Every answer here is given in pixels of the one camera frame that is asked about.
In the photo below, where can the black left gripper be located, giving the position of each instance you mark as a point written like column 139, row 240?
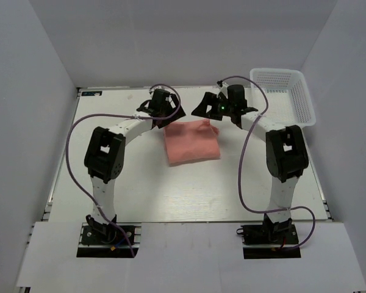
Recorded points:
column 177, row 115

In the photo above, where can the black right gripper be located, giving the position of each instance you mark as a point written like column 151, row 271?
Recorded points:
column 211, row 99

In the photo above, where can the pink t shirt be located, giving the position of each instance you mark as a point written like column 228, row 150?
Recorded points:
column 191, row 141

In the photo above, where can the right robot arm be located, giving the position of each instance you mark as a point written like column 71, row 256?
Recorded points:
column 285, row 150

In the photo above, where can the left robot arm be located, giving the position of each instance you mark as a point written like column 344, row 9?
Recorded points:
column 104, row 158

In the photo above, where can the white plastic basket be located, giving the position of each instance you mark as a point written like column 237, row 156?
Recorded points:
column 287, row 93

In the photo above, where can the dark label sticker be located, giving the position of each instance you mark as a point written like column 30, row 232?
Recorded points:
column 91, row 93

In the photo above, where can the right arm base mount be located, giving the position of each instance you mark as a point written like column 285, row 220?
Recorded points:
column 256, row 245

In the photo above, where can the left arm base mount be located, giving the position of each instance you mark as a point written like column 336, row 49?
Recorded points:
column 93, row 244

